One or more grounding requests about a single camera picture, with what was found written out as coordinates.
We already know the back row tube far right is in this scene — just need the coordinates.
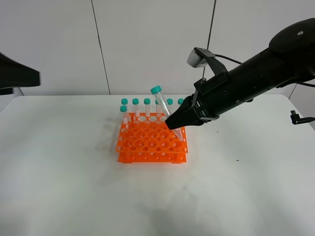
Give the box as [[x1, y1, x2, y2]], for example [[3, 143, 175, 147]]
[[177, 98, 184, 105]]

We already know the second row tube left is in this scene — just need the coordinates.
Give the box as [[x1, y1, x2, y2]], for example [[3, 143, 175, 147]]
[[120, 105, 129, 126]]

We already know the orange test tube rack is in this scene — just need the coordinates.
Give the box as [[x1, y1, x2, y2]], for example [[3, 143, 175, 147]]
[[116, 113, 188, 164]]

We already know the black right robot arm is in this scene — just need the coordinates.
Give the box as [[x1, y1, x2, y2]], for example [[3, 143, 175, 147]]
[[165, 18, 315, 129]]

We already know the back row tube far left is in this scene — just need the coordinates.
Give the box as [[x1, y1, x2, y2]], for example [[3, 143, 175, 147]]
[[120, 98, 129, 115]]

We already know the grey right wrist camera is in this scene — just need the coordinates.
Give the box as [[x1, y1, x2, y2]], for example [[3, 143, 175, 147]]
[[187, 47, 216, 68]]

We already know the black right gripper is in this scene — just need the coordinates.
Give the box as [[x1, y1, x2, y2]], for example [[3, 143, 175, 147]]
[[165, 72, 244, 130]]

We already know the teal cap test tube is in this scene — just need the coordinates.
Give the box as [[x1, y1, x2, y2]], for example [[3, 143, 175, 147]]
[[151, 86, 184, 141]]

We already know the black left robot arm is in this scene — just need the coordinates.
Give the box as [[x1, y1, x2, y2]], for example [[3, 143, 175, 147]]
[[0, 53, 41, 95]]

